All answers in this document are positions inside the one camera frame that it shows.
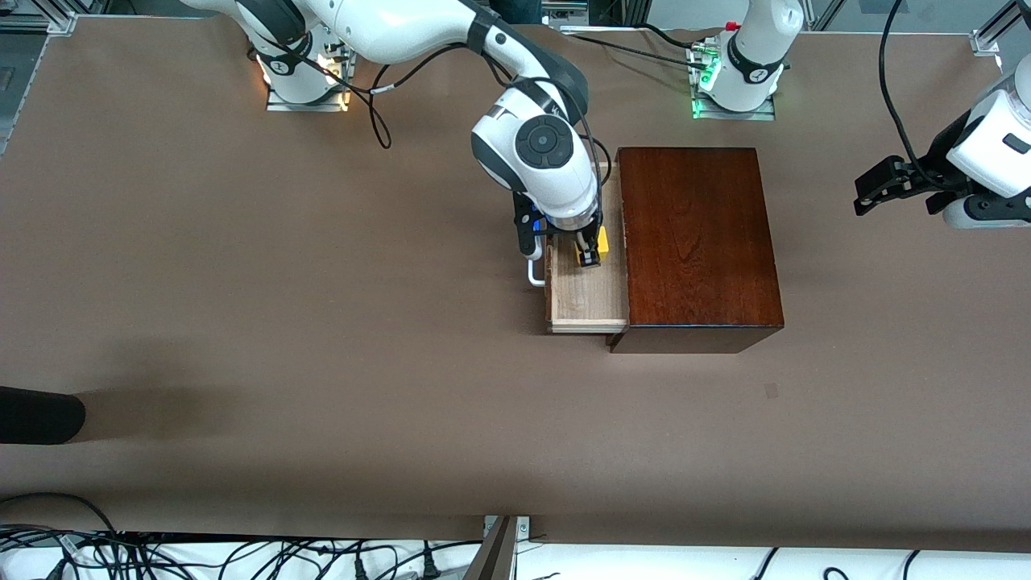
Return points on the black cylindrical object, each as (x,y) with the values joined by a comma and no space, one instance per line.
(40,415)

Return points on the aluminium frame profile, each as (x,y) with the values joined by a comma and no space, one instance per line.
(987,40)
(63,18)

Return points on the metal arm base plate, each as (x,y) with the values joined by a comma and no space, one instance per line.
(278,105)
(705,115)

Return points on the person in blue jeans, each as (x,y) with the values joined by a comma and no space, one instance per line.
(515,10)

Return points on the silver mounting plate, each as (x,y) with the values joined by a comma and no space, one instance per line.
(523,528)

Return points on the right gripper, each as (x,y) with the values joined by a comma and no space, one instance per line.
(585,240)

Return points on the dark brown wooden cabinet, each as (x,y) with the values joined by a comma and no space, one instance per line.
(693,242)

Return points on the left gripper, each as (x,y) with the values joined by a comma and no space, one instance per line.
(937,173)

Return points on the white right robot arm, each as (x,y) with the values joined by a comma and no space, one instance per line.
(403,24)

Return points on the grey metal stand bar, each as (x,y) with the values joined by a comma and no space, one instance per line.
(493,560)

